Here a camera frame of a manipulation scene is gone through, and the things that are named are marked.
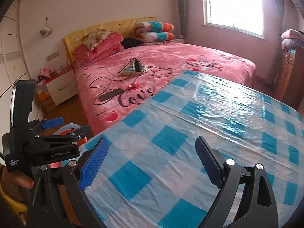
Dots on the white red nightstand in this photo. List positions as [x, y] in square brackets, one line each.
[62, 86]

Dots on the lower teal orange bolster pillow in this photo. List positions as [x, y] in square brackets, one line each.
[156, 37]

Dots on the blue white checkered tablecloth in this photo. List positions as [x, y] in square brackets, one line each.
[167, 159]

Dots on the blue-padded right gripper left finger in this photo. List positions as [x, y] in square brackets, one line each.
[58, 196]

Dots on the orange box beside nightstand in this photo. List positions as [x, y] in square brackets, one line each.
[44, 95]

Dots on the grey curtain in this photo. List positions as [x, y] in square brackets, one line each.
[183, 16]

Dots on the window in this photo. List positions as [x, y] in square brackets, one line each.
[245, 16]

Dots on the pink love bedspread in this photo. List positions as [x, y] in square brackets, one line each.
[164, 62]

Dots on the upper teal orange bolster pillow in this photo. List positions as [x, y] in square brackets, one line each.
[151, 26]

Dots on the yellow wooden headboard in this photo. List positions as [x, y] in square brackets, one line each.
[123, 27]

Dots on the black garment on bed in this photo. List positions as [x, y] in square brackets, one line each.
[131, 42]

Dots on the floral pillow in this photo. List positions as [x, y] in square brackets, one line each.
[94, 38]

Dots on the person's left hand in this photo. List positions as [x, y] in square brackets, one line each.
[14, 183]

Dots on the black charger adapter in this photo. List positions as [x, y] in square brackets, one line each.
[138, 66]

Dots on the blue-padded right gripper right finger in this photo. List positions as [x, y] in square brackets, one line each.
[257, 206]

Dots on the teal orange bolster pillow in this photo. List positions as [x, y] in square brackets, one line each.
[156, 37]
[151, 26]

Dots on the white power strip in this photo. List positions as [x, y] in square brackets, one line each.
[131, 71]

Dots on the pink item on nightstand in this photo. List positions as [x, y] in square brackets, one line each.
[45, 73]

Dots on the folded pink blanket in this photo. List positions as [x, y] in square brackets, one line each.
[109, 46]

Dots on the wooden dresser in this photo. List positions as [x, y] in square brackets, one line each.
[289, 86]

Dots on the wall hanging ornament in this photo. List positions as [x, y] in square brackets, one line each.
[45, 31]

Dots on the black phone on bed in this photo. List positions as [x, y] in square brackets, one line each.
[107, 96]

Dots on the wall socket plate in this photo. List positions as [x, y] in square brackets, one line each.
[52, 56]

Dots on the folded clothes on dresser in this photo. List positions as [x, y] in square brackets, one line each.
[292, 39]

